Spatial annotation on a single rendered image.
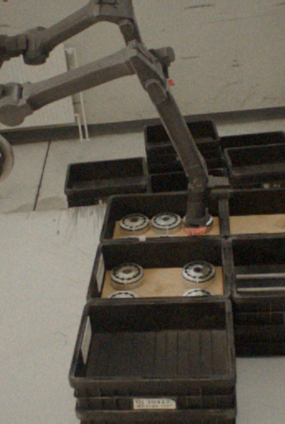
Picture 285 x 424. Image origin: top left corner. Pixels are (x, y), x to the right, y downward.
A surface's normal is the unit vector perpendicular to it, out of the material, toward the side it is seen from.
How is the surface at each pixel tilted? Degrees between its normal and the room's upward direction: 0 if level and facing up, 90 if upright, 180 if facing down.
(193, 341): 0
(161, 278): 0
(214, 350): 0
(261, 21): 90
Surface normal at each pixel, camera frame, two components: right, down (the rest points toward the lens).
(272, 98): 0.03, 0.51
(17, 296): -0.09, -0.86
